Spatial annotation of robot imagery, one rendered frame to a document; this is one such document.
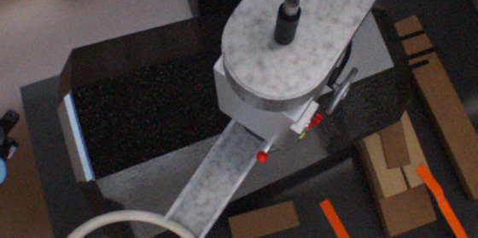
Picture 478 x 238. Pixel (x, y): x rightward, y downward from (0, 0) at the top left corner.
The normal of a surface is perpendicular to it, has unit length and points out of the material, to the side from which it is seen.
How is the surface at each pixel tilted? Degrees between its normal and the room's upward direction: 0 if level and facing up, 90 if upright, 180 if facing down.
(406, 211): 0
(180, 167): 45
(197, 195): 1
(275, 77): 0
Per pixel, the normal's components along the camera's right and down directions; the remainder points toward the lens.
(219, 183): 0.05, -0.28
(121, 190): 0.29, 0.45
